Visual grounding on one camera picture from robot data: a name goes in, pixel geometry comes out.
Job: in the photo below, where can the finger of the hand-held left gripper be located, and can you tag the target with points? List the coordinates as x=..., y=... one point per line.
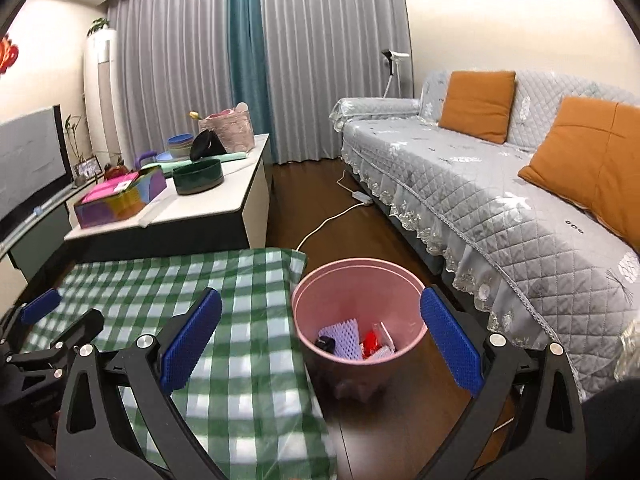
x=80, y=330
x=42, y=305

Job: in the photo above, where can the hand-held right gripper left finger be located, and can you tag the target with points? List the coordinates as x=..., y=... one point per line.
x=192, y=340

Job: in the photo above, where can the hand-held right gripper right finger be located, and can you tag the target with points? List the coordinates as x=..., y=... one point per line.
x=450, y=340

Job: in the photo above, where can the pink bin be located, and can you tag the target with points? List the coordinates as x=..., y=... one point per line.
x=350, y=290

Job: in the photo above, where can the black plastic wrapper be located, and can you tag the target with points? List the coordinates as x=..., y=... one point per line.
x=325, y=345

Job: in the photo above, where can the television stand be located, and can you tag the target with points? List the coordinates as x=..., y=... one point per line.
x=35, y=250

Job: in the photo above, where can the green checked tablecloth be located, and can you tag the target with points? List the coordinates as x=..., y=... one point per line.
x=250, y=360

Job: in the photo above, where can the colourful gift box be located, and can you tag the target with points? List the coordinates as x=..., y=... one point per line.
x=115, y=207

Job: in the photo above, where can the white-topped coffee table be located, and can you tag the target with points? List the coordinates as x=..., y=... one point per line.
x=215, y=215

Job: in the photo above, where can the flat screen television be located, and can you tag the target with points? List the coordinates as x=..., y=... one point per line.
x=30, y=170

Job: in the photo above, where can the grey quilted sofa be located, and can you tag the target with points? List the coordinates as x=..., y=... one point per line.
x=475, y=195

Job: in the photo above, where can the dark red teapot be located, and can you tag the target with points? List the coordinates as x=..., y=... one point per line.
x=117, y=170

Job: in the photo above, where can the dark green round tin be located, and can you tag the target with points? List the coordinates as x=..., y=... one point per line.
x=197, y=180

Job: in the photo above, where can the white power strip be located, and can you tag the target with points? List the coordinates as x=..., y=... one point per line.
x=362, y=198

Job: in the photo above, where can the bamboo plant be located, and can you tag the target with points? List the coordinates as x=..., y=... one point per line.
x=75, y=135

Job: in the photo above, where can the blue plate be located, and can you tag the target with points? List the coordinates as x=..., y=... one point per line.
x=165, y=157

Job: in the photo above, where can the mint green tray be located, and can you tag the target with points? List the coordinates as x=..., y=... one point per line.
x=235, y=157

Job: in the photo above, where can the person's dark clothing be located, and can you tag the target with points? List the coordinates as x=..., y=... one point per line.
x=612, y=435

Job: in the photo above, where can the black hat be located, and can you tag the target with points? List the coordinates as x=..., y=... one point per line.
x=205, y=145

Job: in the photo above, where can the stack of coloured bowls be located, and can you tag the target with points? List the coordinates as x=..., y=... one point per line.
x=179, y=145

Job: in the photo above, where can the pink lace basket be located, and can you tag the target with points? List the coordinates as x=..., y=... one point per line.
x=232, y=130

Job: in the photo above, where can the white standing air conditioner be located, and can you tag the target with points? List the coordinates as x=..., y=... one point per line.
x=102, y=95

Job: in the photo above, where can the orange cushion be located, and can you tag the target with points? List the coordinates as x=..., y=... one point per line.
x=585, y=165
x=477, y=105

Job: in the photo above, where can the grey curtain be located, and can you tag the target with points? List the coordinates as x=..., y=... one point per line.
x=335, y=50
x=170, y=60

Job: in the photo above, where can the small potted plant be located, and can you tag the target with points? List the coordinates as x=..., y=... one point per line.
x=99, y=26

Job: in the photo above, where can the teal curtain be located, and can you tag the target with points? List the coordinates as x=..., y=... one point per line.
x=250, y=60

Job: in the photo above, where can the white floor lamp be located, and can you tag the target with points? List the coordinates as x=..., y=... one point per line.
x=397, y=55

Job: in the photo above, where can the photo frame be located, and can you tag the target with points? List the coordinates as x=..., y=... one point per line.
x=86, y=168

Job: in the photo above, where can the red wall decoration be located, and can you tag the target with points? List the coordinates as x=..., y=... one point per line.
x=7, y=55

